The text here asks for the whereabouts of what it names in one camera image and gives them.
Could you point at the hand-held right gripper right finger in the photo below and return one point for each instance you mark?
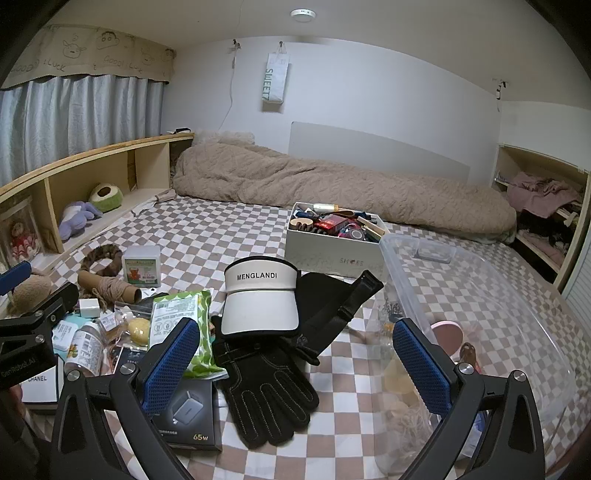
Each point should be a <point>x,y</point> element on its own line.
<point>422,369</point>

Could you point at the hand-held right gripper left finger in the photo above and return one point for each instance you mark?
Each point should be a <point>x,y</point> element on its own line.
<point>171,364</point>

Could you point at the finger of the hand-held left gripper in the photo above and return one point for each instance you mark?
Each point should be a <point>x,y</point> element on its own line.
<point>51,309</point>
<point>14,278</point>

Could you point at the white charger plug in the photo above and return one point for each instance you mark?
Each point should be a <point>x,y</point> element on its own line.
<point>87,307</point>

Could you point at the black charger box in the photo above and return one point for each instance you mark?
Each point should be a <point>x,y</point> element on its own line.
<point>189,410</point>

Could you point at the clear plastic container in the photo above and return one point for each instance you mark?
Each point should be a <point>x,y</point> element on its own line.
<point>485,295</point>

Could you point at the beige fleece earmuffs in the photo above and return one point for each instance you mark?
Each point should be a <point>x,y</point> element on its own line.
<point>27,290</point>

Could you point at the white box black edges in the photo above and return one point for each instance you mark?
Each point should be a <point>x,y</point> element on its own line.
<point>41,385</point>

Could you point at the teal wet wipes pack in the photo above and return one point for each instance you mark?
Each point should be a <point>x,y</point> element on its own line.
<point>64,332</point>

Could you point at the pink round case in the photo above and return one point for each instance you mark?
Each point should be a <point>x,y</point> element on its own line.
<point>448,337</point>

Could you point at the framed doll picture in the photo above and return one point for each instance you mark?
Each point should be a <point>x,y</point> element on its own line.
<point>18,235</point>

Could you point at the green dotted wipes packet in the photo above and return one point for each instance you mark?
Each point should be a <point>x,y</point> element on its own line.
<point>182,323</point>

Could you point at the brown hair clip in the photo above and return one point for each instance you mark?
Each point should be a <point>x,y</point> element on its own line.
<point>468,354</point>

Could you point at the clear bag with yellow sponge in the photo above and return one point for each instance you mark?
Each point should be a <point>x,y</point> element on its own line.
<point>134,330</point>

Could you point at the white fruit label bottle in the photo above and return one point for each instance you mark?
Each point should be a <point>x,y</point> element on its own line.
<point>85,346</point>

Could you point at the cardboard tube with twine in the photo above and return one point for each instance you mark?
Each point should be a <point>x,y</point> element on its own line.
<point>113,290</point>

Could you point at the brown fuzzy headband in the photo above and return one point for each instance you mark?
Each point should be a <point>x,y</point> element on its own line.
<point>104,258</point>

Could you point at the checkered bedsheet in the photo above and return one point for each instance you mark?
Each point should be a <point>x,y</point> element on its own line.
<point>351,415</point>

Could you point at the purple plush toy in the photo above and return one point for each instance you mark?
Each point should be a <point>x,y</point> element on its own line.
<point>76,217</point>

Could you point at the black stitched glove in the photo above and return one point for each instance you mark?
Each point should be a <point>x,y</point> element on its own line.
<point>265,392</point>

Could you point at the white box green label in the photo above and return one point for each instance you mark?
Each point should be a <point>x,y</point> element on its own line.
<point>141,267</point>

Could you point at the white visor cap black band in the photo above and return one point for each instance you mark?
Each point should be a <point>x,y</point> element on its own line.
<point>261,300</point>

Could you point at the green avocado plush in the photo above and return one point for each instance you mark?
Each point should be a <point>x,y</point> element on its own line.
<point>106,196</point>

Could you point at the white shoe box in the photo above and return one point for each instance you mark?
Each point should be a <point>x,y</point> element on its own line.
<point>332,256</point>

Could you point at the wooden bedside shelf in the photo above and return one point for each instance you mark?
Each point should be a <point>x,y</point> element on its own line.
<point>115,146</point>

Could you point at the small red box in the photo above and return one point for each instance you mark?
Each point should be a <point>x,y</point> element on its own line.
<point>330,225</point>

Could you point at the grey curtain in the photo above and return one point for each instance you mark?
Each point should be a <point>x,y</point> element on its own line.
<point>69,115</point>

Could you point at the small white tube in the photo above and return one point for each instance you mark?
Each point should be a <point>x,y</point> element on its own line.
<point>323,206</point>

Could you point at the beige quilt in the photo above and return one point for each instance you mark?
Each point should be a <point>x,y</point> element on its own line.
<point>323,184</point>

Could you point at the pink clothes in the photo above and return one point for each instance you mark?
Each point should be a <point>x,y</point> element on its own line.
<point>540,189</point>

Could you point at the wooden wardrobe shelf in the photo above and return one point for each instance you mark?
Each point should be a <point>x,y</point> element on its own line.
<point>531,157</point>

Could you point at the beige printed curtain valance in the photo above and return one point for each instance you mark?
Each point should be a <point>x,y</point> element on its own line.
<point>87,50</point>

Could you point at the white hanging paper bag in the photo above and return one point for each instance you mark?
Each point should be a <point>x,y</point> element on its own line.
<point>275,78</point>

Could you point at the round ceiling light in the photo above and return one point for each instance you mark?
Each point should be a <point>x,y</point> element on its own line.
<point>303,14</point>

